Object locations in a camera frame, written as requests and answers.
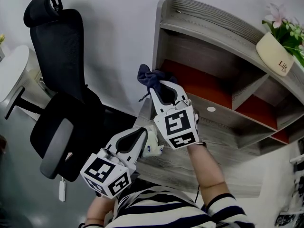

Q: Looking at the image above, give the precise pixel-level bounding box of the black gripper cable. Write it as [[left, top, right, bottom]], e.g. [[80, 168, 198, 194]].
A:
[[194, 181, 201, 204]]

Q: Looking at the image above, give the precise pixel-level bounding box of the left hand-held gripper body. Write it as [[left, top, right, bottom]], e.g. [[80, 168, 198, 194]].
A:
[[80, 147, 138, 198]]

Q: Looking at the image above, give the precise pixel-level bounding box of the black and white floor device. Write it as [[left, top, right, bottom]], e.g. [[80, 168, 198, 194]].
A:
[[275, 212, 297, 227]]

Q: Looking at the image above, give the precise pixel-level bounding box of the person's striped shirt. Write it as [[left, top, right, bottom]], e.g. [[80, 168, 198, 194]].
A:
[[80, 184, 256, 228]]

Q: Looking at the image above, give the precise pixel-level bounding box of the person's right forearm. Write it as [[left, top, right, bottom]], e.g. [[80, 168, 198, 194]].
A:
[[186, 143, 230, 208]]

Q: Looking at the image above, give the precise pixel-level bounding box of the black mesh office chair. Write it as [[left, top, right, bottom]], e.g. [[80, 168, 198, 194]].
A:
[[4, 0, 107, 182]]

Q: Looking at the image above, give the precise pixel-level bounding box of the white power strip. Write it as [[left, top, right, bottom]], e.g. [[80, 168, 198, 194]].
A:
[[58, 177, 66, 202]]

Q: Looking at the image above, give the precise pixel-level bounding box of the grey wooden desk with shelves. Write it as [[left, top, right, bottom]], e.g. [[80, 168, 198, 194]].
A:
[[133, 96, 262, 198]]

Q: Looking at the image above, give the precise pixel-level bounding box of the white crumpled plastic bag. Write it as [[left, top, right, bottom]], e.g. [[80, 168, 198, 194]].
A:
[[142, 124, 164, 158]]

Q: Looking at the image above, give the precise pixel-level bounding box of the small yellow plant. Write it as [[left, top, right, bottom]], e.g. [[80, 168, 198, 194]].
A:
[[0, 33, 6, 57]]

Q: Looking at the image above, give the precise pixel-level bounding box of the white round table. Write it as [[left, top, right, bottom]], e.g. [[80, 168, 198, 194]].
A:
[[0, 45, 29, 104]]

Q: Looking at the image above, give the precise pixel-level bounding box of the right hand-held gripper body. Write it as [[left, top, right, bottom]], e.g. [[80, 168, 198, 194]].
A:
[[153, 99, 200, 151]]

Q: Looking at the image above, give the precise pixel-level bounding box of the dark blue cloth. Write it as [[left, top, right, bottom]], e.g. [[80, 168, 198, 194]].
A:
[[137, 64, 178, 103]]

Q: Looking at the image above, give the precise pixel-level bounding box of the person's left forearm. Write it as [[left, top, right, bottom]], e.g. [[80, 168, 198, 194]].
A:
[[85, 193, 119, 227]]

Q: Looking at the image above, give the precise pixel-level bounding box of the cream pot with pink flowers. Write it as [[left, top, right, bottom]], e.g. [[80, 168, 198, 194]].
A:
[[256, 3, 304, 77]]

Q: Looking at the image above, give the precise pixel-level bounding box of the grey wooden shelf unit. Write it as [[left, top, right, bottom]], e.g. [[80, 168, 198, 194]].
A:
[[151, 0, 304, 155]]

